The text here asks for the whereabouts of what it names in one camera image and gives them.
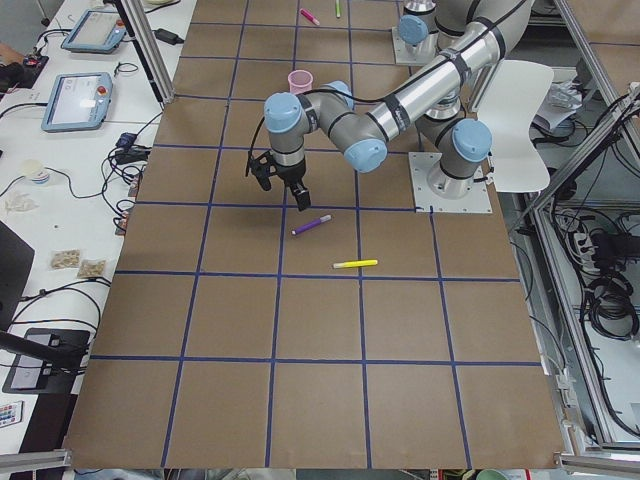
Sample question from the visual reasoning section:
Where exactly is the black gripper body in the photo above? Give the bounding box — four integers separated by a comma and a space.
248, 152, 306, 191

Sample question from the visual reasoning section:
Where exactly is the purple highlighter pen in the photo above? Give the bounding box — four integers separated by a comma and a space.
291, 214, 332, 236

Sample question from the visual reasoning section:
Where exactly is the pink highlighter pen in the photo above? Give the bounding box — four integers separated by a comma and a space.
299, 8, 320, 26

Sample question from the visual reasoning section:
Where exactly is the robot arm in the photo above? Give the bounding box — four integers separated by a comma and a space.
392, 0, 439, 66
245, 1, 531, 210

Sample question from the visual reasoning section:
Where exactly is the pink mesh cup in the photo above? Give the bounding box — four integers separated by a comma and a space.
287, 70, 314, 95

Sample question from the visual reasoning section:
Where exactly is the paper cup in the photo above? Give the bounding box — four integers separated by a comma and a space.
21, 159, 50, 185

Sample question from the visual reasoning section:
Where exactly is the yellow highlighter pen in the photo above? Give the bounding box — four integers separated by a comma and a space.
332, 259, 379, 269

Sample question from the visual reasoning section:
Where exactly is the black power adapter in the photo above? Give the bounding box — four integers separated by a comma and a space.
153, 28, 184, 45

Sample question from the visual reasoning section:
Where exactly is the lower teach pendant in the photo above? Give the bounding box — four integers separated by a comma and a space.
41, 72, 113, 133

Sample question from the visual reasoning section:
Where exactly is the teach pendant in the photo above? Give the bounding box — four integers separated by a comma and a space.
61, 10, 126, 54
41, 72, 113, 133

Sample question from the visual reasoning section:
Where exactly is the upper teach pendant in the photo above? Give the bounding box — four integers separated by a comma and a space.
61, 10, 126, 54

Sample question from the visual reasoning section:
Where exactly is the white plastic chair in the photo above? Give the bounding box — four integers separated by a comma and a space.
471, 60, 554, 193

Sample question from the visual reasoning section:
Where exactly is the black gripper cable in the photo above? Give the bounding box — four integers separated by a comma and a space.
244, 87, 391, 177

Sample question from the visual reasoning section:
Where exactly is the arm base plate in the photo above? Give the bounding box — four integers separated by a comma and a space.
391, 27, 438, 67
408, 152, 492, 214

